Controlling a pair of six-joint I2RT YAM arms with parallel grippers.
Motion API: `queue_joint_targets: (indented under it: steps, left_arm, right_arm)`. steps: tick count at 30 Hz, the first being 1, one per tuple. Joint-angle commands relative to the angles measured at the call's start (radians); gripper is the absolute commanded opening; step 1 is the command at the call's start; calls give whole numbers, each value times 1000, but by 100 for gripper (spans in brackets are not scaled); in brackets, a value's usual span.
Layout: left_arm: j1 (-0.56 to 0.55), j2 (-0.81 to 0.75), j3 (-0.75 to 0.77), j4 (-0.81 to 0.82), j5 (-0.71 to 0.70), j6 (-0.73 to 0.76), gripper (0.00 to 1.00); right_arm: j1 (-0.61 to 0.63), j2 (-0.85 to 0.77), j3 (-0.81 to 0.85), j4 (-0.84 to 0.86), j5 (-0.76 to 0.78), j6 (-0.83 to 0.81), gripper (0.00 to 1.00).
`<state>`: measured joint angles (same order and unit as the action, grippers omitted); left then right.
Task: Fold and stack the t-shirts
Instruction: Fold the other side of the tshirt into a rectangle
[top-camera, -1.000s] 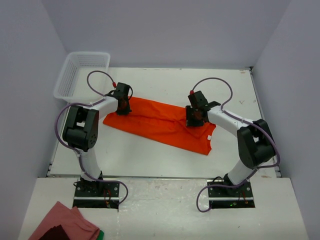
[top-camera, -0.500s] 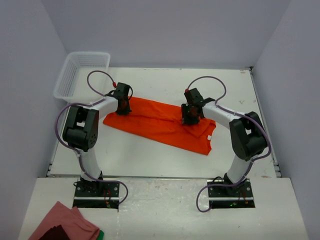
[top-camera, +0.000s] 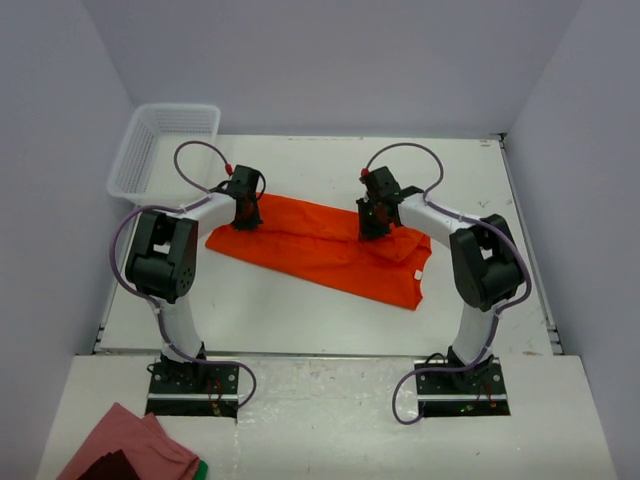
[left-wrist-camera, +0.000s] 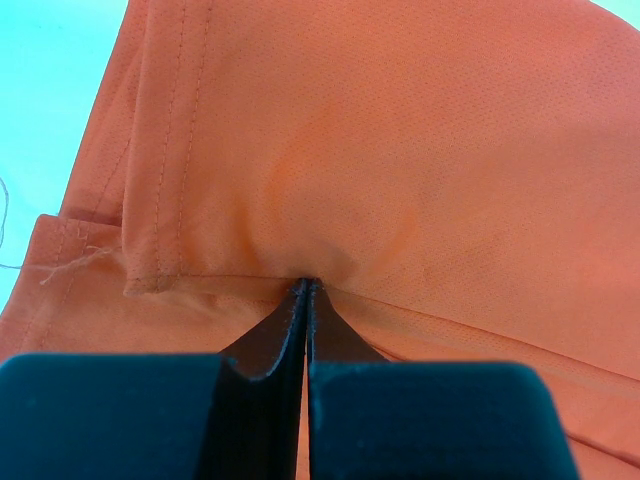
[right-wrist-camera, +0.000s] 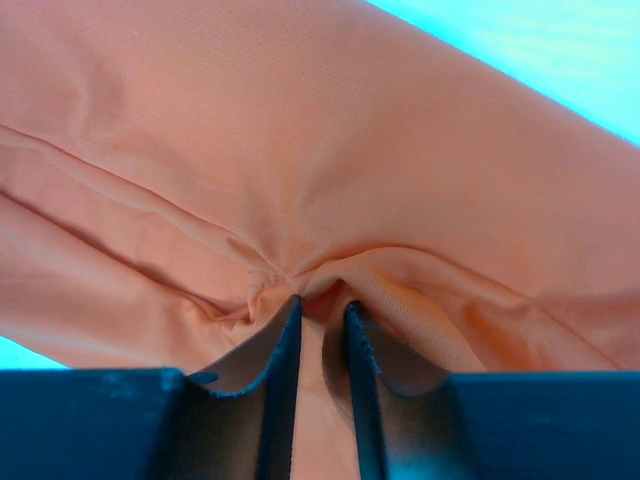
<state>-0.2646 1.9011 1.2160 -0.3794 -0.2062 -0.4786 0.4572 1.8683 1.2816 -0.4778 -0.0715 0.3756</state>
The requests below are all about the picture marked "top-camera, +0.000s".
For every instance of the pink folded t shirt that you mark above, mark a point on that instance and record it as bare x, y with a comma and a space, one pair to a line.
150, 452

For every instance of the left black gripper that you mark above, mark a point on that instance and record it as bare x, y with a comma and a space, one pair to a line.
252, 223

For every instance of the green folded t shirt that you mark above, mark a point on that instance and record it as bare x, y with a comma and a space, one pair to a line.
202, 471

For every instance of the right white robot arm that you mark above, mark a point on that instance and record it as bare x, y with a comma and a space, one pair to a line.
487, 267

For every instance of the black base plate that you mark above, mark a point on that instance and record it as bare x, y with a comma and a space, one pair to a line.
479, 393
192, 390

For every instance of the orange t shirt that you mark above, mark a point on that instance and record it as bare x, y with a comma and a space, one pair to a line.
321, 244

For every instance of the dark maroon folded t shirt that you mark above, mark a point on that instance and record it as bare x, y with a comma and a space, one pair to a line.
112, 466

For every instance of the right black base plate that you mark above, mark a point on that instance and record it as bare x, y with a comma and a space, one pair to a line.
479, 393

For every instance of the white plastic basket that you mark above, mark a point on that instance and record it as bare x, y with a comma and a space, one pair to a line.
164, 153

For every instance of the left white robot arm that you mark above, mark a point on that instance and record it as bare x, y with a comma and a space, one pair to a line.
162, 258

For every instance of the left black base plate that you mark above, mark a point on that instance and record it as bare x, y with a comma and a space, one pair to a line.
192, 390

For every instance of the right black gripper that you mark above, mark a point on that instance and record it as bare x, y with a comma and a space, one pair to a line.
367, 232

